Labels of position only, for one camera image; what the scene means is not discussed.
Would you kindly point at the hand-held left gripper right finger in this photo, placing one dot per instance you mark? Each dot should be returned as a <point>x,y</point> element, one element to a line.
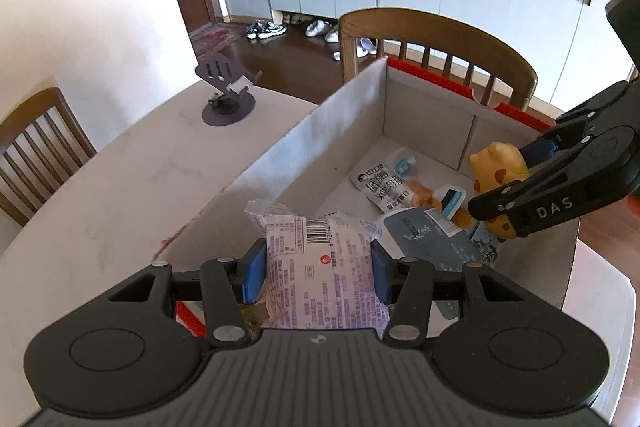
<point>382,272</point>

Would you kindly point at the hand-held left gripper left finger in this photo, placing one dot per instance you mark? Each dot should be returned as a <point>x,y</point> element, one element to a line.
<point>252,272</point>

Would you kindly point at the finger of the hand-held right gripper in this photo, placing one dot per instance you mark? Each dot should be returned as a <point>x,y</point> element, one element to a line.
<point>545,209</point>
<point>542,149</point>

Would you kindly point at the yellow plush toy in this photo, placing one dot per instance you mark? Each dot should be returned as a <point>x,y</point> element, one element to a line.
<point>495,162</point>

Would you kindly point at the white blue plastic bag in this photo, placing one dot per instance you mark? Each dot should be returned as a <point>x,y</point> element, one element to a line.
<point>430,237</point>

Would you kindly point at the purple white bread packet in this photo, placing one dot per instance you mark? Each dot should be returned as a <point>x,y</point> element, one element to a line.
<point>320,277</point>

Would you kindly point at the white chicken snack packet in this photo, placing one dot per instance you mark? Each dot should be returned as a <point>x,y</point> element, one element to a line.
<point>382,187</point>

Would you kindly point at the small orange snack packet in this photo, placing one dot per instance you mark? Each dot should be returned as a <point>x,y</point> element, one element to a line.
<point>421,196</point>

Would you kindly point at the small blue white packet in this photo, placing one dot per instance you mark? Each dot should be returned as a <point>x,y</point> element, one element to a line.
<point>450,201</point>

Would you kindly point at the red cardboard box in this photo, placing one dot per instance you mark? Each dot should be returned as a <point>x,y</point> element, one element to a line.
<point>320,147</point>

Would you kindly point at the white marble desktop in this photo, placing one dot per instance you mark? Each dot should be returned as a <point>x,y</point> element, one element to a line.
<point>125,187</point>

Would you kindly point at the small pale blue packet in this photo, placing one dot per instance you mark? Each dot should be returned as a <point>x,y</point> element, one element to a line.
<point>404,164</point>

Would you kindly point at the grey phone stand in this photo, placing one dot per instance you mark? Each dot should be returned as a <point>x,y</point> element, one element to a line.
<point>225,112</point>

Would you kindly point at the wooden chair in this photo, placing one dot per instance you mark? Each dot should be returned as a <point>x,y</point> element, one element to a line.
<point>35,104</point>
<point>425,24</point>

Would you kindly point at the red patterned doormat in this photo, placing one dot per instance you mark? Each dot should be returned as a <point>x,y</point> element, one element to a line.
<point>215,39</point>

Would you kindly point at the black white sneaker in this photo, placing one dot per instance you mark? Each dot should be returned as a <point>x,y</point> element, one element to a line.
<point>255,31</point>
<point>276,28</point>

